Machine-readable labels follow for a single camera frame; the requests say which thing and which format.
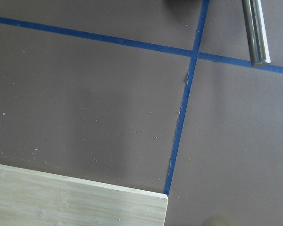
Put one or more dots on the bamboo cutting board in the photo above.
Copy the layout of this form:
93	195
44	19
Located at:
34	198

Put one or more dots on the metal spoon in bowl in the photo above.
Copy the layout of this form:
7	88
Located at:
256	33

